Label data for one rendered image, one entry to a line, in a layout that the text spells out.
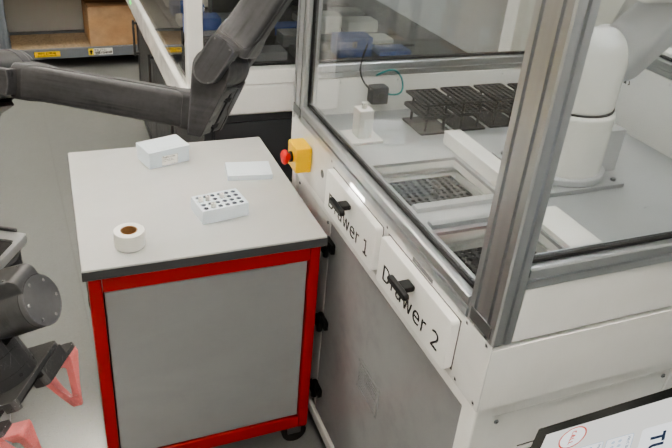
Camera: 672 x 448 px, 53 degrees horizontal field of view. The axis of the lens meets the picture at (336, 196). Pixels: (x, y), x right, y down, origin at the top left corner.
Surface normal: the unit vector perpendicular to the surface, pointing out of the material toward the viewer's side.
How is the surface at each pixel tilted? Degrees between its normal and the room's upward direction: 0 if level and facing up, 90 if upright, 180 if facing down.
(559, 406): 90
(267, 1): 78
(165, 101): 73
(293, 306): 90
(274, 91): 90
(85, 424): 0
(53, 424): 0
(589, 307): 90
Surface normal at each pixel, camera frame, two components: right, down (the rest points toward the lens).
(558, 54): -0.93, 0.11
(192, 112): -0.25, 0.22
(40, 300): 0.92, -0.30
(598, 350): 0.36, 0.47
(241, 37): -0.07, 0.09
